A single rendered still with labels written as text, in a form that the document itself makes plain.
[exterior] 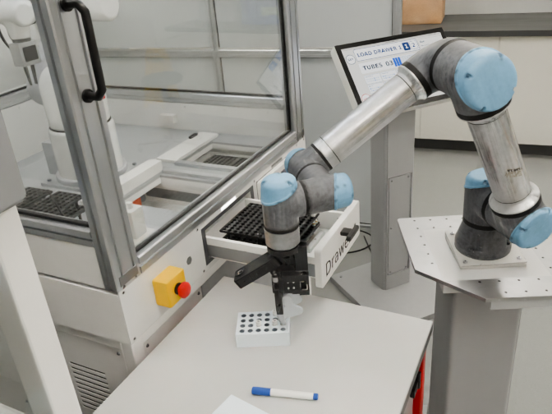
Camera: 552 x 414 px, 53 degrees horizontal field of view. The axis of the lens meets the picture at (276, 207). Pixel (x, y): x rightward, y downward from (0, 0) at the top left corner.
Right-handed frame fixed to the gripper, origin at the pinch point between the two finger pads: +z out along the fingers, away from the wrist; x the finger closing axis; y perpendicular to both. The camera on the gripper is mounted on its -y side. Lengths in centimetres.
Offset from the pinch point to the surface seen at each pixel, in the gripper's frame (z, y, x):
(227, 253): -4.4, -14.0, 23.1
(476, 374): 42, 55, 22
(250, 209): -8.5, -8.4, 39.7
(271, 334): 2.0, -2.1, -3.3
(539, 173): 82, 168, 246
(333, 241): -9.3, 14.1, 17.8
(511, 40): 0, 153, 281
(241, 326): 2.3, -9.2, 0.6
